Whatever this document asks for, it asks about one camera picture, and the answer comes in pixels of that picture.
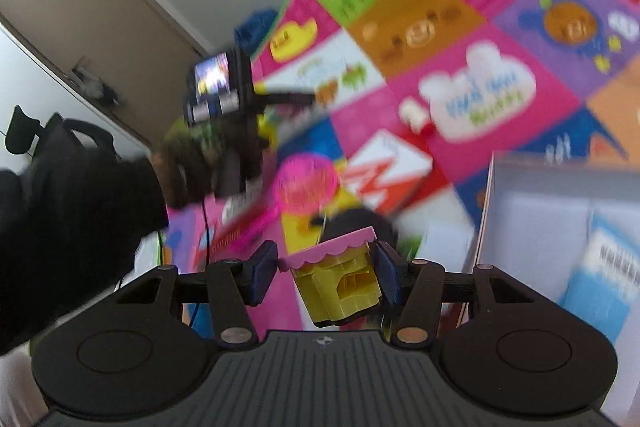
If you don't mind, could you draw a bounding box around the black office chair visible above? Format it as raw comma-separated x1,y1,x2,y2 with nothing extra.
7,105,122,168

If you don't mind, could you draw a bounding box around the colourful printed play mat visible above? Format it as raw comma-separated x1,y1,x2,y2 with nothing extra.
160,0,640,348

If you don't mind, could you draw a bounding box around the grey door handle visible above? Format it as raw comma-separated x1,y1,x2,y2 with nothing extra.
70,57,122,106

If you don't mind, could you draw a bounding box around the person's left forearm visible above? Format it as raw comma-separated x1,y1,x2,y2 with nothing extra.
0,156,172,354

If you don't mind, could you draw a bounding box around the pink toy net scoop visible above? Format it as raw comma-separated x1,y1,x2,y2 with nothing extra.
212,153,344,254

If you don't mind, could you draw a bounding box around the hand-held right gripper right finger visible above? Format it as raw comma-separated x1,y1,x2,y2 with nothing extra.
376,241,526,350

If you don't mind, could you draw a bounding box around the blue and white carton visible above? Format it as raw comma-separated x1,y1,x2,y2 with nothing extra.
559,206,640,349

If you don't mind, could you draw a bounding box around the blue cloth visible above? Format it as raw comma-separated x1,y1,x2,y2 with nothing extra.
233,9,281,58

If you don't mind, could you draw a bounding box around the person's left hand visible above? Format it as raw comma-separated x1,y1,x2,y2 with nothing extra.
159,126,222,210

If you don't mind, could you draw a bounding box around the pink cardboard box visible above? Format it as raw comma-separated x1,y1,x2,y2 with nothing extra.
457,151,640,348

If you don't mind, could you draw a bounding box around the red and white card box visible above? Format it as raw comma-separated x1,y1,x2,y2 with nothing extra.
345,129,435,216

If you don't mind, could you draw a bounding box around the black cable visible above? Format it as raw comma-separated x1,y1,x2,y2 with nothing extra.
187,199,213,329

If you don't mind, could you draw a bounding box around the yellow toy with pink roof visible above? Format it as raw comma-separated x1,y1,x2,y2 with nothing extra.
277,227,386,328

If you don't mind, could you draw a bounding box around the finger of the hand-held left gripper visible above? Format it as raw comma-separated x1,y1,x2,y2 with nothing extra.
254,89,319,108

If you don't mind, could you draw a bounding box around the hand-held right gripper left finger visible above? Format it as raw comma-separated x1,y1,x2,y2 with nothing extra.
116,241,279,350

